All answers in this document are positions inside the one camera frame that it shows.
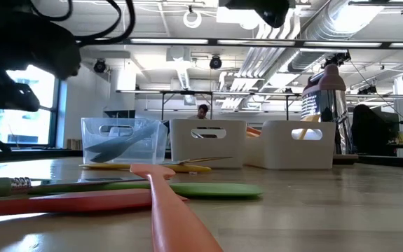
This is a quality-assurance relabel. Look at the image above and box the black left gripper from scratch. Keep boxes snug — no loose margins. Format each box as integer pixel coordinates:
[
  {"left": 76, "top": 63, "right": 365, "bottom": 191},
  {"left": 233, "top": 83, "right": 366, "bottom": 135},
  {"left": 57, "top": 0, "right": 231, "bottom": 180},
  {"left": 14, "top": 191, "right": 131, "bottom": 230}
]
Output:
[{"left": 0, "top": 10, "right": 82, "bottom": 119}]

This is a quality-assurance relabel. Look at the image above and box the blue silicone spoon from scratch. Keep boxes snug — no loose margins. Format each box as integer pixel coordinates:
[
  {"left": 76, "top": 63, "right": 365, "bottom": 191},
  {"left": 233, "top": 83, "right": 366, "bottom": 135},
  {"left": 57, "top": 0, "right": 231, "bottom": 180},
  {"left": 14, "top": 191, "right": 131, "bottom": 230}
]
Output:
[{"left": 89, "top": 134, "right": 153, "bottom": 164}]

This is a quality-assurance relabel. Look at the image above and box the red silicone spatula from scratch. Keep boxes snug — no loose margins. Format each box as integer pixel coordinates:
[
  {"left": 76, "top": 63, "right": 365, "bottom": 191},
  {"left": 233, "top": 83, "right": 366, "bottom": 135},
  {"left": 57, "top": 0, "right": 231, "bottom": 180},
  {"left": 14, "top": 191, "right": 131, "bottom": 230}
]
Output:
[{"left": 0, "top": 188, "right": 189, "bottom": 218}]

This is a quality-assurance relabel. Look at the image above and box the salmon silicone utensil handle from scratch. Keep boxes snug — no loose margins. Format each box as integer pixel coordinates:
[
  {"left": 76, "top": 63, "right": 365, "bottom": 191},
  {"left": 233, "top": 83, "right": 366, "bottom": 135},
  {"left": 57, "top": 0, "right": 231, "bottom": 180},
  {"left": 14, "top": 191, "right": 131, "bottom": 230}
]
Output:
[{"left": 130, "top": 163, "right": 224, "bottom": 252}]

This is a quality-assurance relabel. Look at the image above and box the green silicone spatula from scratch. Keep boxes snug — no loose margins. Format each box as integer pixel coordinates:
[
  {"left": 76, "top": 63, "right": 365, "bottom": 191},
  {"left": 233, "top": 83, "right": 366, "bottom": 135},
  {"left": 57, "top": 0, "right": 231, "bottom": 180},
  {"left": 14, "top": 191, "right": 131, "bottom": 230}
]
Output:
[{"left": 29, "top": 181, "right": 264, "bottom": 199}]

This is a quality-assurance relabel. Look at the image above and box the clear plastic bin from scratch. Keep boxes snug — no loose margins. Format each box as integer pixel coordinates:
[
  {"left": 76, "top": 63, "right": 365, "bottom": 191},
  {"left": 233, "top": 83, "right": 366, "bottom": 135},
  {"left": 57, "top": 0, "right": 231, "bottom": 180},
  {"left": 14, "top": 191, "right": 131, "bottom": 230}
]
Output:
[{"left": 81, "top": 117, "right": 169, "bottom": 165}]

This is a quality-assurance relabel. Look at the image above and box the black ceiling spotlight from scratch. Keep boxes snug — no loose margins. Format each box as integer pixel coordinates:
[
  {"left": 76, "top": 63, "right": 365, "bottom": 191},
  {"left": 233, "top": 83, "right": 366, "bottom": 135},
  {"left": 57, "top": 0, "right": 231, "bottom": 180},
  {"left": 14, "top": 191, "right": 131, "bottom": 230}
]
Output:
[
  {"left": 209, "top": 55, "right": 223, "bottom": 70},
  {"left": 93, "top": 58, "right": 107, "bottom": 74}
]

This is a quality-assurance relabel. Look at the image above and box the LED light bar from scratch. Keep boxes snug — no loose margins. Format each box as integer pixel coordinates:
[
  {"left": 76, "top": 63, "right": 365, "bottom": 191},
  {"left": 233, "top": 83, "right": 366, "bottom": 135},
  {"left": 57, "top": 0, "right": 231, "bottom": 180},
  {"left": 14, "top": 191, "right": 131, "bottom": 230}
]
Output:
[{"left": 80, "top": 36, "right": 403, "bottom": 50}]

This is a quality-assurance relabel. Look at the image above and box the white plastic bin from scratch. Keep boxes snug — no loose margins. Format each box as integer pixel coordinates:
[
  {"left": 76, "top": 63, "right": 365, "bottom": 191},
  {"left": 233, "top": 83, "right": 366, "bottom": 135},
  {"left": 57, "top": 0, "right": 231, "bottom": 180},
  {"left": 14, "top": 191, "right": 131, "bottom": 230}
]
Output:
[
  {"left": 245, "top": 120, "right": 337, "bottom": 171},
  {"left": 169, "top": 119, "right": 247, "bottom": 169}
]

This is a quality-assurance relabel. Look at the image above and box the person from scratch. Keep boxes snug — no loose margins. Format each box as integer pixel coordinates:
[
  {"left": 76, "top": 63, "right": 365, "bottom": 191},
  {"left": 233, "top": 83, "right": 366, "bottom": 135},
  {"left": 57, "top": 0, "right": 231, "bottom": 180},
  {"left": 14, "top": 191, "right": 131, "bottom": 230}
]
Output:
[{"left": 186, "top": 104, "right": 210, "bottom": 120}]

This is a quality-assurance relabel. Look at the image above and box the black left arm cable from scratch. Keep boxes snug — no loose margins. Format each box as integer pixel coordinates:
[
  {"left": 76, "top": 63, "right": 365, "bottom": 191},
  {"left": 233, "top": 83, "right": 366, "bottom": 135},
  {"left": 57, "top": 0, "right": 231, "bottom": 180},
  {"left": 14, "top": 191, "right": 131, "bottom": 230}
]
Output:
[{"left": 29, "top": 0, "right": 136, "bottom": 47}]

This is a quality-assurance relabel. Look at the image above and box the white cable coil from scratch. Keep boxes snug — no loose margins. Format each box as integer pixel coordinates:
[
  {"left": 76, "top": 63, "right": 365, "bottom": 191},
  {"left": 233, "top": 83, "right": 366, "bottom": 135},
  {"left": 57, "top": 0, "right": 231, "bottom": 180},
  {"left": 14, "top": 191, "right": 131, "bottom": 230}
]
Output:
[{"left": 182, "top": 9, "right": 203, "bottom": 29}]

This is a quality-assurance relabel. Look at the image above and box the metal grater pink handle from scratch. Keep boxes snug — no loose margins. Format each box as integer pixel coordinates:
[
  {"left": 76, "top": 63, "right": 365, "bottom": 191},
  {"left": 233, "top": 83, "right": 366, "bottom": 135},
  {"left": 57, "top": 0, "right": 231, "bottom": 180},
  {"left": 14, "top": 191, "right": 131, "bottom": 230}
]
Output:
[{"left": 301, "top": 63, "right": 355, "bottom": 157}]

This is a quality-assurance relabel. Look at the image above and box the silver ventilation duct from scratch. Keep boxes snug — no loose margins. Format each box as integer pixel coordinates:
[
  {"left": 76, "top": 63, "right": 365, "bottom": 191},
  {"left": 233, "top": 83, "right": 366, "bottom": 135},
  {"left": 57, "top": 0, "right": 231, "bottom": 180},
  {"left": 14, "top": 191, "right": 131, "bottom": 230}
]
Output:
[{"left": 287, "top": 0, "right": 388, "bottom": 74}]

